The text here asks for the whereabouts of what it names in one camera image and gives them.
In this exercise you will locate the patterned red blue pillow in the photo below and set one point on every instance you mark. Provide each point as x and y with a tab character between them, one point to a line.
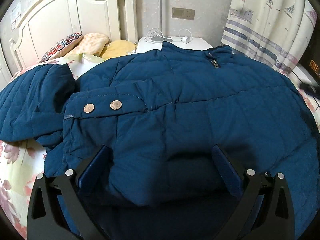
62	47

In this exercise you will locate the white window sill ledge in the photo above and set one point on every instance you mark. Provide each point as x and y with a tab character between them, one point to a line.
308	83

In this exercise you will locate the white wooden headboard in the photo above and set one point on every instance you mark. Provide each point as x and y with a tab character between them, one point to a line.
49	21

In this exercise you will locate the wall switch panel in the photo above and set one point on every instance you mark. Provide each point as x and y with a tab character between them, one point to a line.
183	13

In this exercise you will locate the navy blue padded jacket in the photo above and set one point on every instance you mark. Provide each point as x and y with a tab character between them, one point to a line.
160	113

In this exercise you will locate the yellow pillow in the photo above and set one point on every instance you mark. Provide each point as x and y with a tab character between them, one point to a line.
118	48

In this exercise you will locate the white bedside table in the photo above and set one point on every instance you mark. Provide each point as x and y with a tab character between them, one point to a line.
195	43

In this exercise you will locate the white charger with cable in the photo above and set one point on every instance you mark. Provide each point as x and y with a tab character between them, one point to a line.
185	38

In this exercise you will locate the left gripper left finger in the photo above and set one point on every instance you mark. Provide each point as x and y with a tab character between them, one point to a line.
55	210

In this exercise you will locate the floral bed sheet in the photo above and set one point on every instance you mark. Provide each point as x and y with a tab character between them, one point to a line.
21	162

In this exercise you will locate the striped sailboat curtain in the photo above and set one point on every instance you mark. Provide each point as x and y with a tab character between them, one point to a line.
274	32

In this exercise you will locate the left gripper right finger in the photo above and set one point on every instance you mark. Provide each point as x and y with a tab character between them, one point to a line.
265	208

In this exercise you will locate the peach floral pillow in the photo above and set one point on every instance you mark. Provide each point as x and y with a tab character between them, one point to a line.
92	44

